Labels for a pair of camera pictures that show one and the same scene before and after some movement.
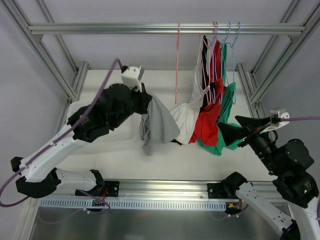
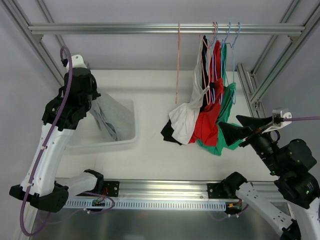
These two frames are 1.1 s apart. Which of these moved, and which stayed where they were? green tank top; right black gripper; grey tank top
Moved: grey tank top
Stayed: right black gripper; green tank top
